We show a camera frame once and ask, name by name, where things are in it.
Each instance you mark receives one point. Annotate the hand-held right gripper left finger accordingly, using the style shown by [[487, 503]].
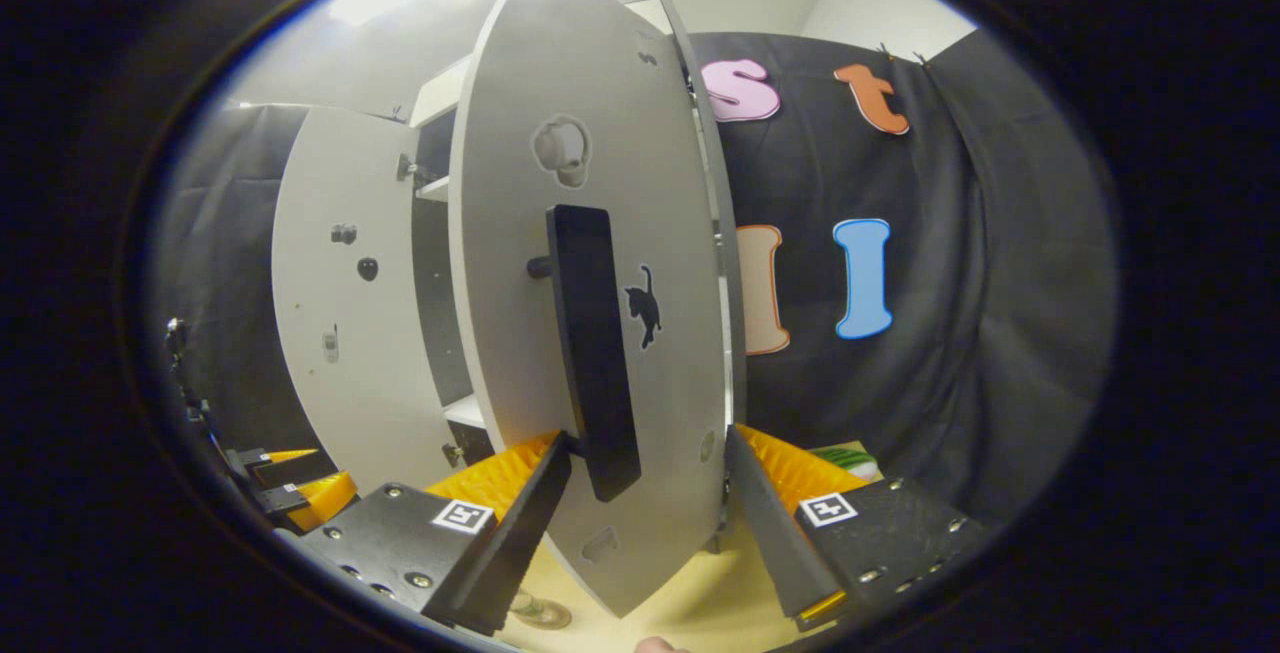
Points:
[[510, 553]]

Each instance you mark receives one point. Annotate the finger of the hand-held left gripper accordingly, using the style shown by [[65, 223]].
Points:
[[320, 498], [275, 468]]

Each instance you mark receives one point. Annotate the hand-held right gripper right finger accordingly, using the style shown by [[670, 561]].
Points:
[[765, 523]]

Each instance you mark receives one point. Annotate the clear plastic bottle green label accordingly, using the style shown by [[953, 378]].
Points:
[[542, 613]]

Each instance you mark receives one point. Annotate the white cabinet door headphones sticker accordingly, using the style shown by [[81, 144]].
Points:
[[620, 93]]

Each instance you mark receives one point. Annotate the white cabinet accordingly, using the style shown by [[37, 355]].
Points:
[[440, 283]]

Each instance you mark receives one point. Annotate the watermelon slice toy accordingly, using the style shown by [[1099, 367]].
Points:
[[848, 459]]

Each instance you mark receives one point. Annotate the black backdrop cloth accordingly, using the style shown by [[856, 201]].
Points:
[[980, 313], [220, 233]]

